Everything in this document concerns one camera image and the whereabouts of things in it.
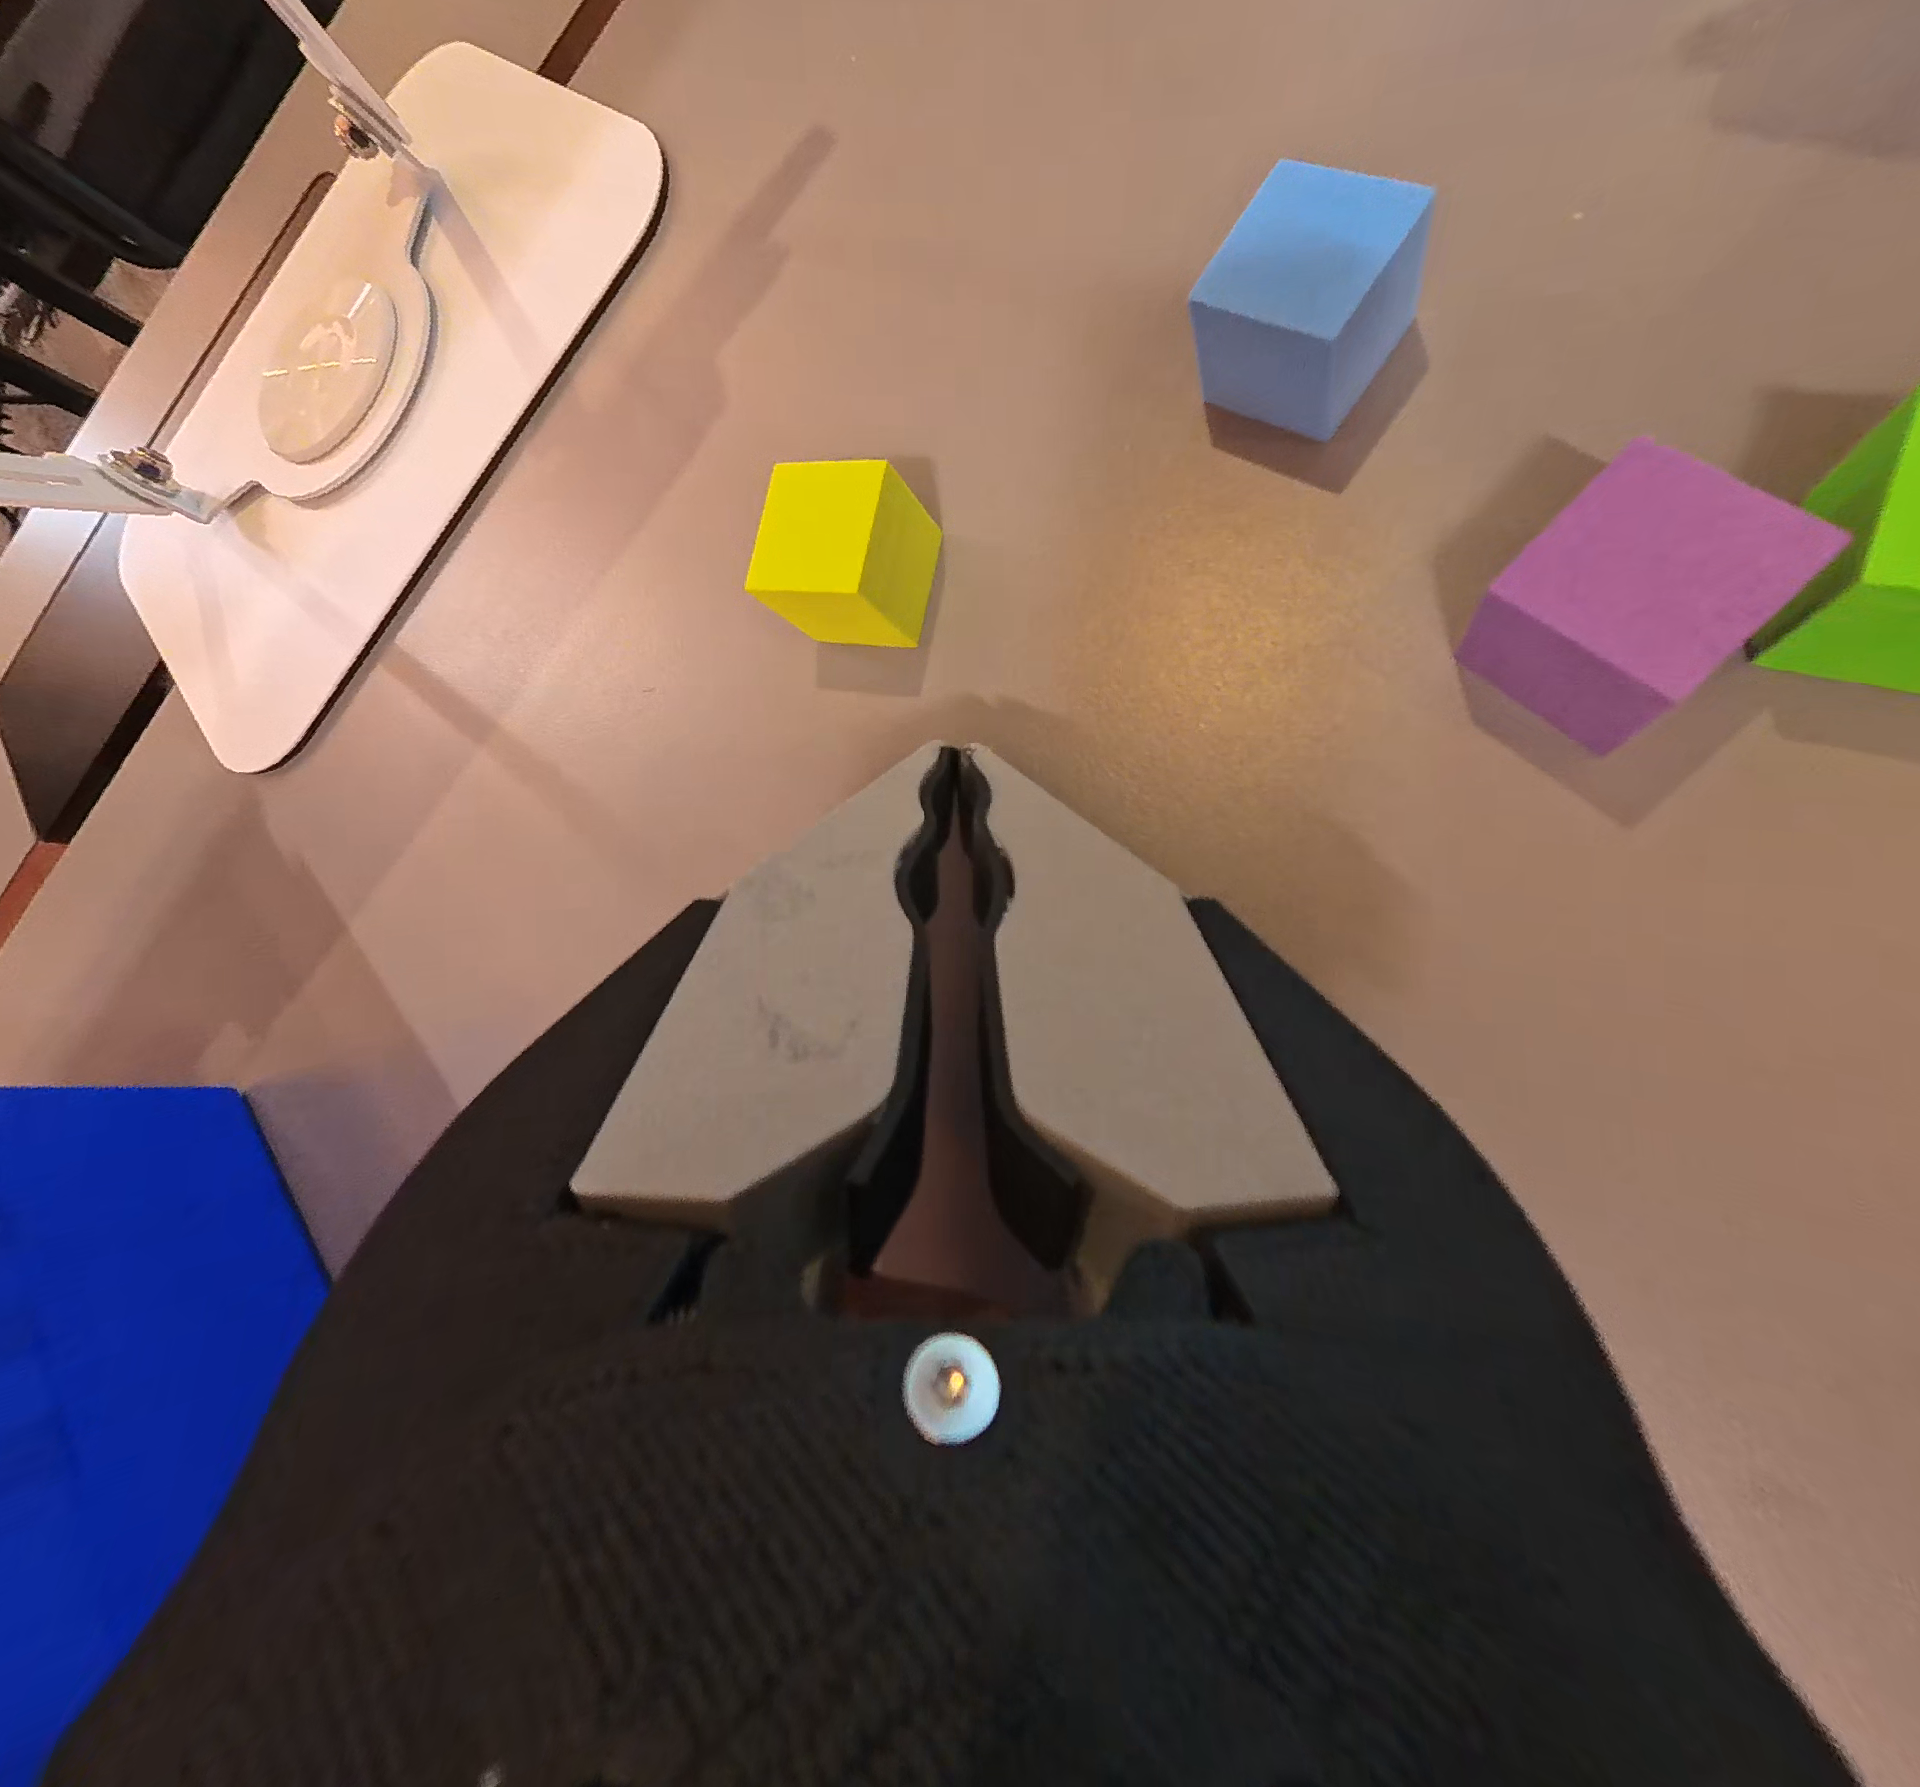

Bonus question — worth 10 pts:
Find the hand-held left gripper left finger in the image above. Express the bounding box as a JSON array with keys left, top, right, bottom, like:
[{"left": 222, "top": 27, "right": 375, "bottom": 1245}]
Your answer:
[{"left": 571, "top": 741, "right": 970, "bottom": 1279}]

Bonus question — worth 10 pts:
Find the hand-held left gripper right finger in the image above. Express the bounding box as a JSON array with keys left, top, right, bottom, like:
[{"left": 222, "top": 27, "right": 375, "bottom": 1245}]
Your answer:
[{"left": 953, "top": 743, "right": 1343, "bottom": 1285}]

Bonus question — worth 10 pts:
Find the purple foam cube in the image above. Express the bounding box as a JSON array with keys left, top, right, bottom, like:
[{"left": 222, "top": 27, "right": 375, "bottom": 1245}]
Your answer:
[{"left": 1454, "top": 437, "right": 1854, "bottom": 757}]

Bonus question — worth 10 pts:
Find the green foam cube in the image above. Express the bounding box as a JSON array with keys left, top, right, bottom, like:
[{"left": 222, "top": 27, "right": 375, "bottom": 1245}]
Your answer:
[{"left": 1747, "top": 389, "right": 1920, "bottom": 693}]

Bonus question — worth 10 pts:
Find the white base metal arm stand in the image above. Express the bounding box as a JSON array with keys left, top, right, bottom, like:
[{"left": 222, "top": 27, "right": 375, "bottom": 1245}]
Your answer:
[{"left": 0, "top": 0, "right": 670, "bottom": 775}]

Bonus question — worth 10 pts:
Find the yellow foam cube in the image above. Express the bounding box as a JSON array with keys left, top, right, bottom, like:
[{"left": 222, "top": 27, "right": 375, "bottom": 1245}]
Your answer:
[{"left": 745, "top": 459, "right": 945, "bottom": 649}]

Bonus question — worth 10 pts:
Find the dark blue foam block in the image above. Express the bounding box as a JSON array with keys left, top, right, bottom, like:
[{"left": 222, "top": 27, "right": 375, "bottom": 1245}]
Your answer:
[{"left": 0, "top": 1085, "right": 332, "bottom": 1780}]

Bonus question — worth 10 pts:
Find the light blue foam cube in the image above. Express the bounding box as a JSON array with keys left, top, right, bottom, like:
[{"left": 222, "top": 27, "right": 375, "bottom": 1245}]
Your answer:
[{"left": 1189, "top": 159, "right": 1439, "bottom": 443}]

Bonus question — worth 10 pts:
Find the black chair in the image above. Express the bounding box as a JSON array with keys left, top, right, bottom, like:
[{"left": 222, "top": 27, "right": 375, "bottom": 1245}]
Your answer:
[{"left": 0, "top": 0, "right": 409, "bottom": 385}]

